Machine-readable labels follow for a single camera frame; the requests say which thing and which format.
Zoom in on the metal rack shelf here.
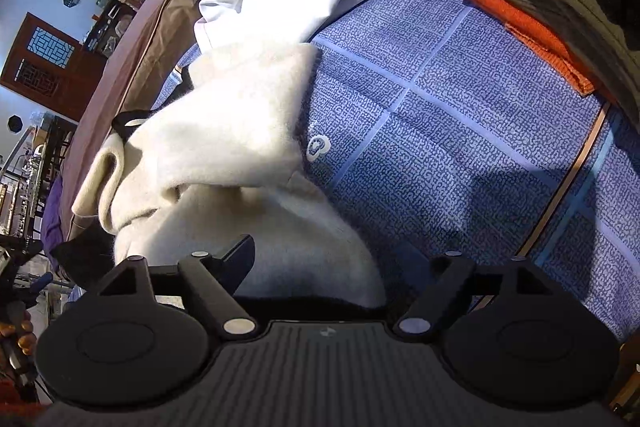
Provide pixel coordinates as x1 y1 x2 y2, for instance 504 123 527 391
1 114 77 247

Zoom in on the orange knit garment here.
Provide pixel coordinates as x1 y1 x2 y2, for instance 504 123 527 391
469 0 605 96

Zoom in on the brown wooden door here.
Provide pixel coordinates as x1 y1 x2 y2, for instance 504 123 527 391
1 13 106 121

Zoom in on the cream fuzzy cardigan black trim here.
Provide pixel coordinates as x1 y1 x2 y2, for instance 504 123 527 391
73 43 385 308

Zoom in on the purple cloth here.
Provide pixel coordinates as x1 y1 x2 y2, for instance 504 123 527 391
40 176 64 271

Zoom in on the brown mauve mattress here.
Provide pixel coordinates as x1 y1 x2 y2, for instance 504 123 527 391
60 0 201 241

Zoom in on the blue patterned bed sheet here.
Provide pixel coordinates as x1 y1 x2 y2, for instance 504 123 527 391
150 0 640 343

